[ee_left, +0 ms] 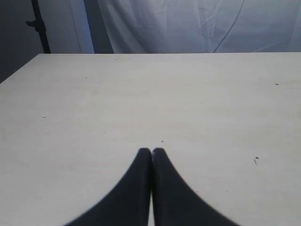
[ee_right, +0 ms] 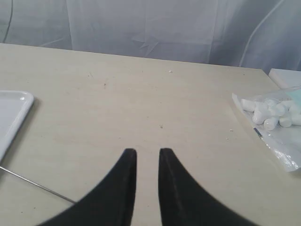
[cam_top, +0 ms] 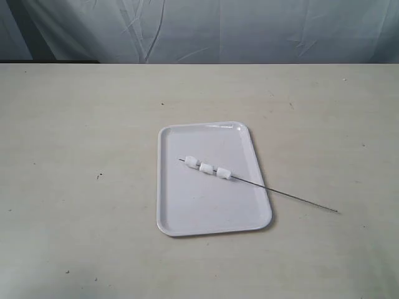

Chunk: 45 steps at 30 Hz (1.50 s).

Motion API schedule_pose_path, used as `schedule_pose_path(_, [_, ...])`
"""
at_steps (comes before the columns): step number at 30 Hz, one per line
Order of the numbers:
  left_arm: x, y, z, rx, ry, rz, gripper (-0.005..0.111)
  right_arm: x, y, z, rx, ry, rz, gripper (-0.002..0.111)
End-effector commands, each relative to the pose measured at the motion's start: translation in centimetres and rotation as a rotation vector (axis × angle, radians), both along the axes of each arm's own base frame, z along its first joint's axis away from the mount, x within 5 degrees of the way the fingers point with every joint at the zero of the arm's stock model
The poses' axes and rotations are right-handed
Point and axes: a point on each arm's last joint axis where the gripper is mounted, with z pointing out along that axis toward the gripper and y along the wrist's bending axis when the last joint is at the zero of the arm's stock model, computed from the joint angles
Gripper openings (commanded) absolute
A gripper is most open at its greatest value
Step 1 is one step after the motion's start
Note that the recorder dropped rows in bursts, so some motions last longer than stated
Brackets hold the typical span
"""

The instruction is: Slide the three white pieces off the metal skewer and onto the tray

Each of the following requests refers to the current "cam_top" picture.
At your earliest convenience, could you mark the white rectangular plastic tray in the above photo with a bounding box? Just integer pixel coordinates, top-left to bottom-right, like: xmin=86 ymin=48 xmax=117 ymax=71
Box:
xmin=156 ymin=121 xmax=273 ymax=237

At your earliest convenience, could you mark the thin metal skewer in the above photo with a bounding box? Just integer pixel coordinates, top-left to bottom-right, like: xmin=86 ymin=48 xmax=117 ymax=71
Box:
xmin=178 ymin=158 xmax=340 ymax=214

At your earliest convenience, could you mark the white marshmallow handle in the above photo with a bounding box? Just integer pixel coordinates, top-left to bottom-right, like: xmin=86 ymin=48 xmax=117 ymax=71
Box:
xmin=216 ymin=167 xmax=232 ymax=180

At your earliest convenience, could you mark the blue-grey backdrop curtain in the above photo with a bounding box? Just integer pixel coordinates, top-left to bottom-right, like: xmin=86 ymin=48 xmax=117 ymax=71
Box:
xmin=1 ymin=0 xmax=398 ymax=64

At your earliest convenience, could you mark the white marshmallow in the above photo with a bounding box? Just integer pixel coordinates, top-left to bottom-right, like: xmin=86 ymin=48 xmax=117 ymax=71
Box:
xmin=184 ymin=156 xmax=201 ymax=169
xmin=199 ymin=163 xmax=214 ymax=175

